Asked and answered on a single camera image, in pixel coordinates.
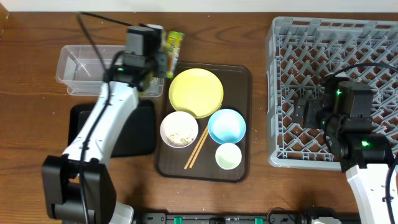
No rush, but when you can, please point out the light blue bowl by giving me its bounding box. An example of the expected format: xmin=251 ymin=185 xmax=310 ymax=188
xmin=208 ymin=109 xmax=246 ymax=144

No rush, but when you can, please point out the white pink bowl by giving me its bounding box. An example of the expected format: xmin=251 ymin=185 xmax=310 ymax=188
xmin=160 ymin=111 xmax=198 ymax=149

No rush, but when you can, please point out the pile of rice grains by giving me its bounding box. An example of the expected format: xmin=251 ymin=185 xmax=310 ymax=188
xmin=168 ymin=131 xmax=193 ymax=147

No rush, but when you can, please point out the small pale green cup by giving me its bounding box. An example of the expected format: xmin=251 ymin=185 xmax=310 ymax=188
xmin=215 ymin=143 xmax=243 ymax=170

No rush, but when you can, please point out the yellow green snack wrapper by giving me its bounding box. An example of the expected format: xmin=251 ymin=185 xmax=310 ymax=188
xmin=165 ymin=31 xmax=185 ymax=79

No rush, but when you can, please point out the right wooden chopstick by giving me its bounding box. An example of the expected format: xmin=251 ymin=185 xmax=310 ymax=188
xmin=188 ymin=132 xmax=210 ymax=169

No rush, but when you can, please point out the dark brown serving tray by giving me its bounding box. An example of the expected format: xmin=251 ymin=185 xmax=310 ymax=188
xmin=154 ymin=62 xmax=252 ymax=183

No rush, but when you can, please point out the left wooden chopstick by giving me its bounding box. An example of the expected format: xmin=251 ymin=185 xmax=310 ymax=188
xmin=183 ymin=126 xmax=209 ymax=170

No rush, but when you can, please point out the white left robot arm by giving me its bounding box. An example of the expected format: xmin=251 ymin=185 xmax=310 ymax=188
xmin=42 ymin=24 xmax=168 ymax=223

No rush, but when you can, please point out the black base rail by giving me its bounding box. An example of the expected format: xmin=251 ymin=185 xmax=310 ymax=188
xmin=133 ymin=207 xmax=363 ymax=224

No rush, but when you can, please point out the black waste tray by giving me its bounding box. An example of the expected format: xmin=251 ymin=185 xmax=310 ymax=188
xmin=68 ymin=100 xmax=156 ymax=157

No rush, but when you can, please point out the yellow plate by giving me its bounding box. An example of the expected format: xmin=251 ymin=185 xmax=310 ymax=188
xmin=169 ymin=68 xmax=224 ymax=119

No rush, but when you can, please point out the grey dishwasher rack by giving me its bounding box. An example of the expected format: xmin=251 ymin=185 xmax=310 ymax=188
xmin=265 ymin=17 xmax=397 ymax=170

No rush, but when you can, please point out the clear plastic waste bin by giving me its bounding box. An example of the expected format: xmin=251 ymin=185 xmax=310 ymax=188
xmin=56 ymin=45 xmax=164 ymax=97

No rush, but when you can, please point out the wooden chopstick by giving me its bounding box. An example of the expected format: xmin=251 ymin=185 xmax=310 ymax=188
xmin=188 ymin=132 xmax=210 ymax=169
xmin=183 ymin=126 xmax=209 ymax=170

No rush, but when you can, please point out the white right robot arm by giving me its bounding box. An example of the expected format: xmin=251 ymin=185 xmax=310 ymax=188
xmin=293 ymin=77 xmax=397 ymax=223

